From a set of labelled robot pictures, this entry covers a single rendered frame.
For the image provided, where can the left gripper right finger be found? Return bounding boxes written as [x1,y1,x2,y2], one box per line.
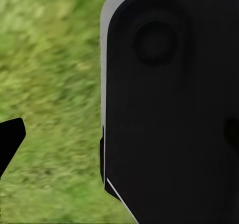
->
[223,117,239,157]

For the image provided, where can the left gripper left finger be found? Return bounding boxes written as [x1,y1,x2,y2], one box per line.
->
[0,117,26,177]

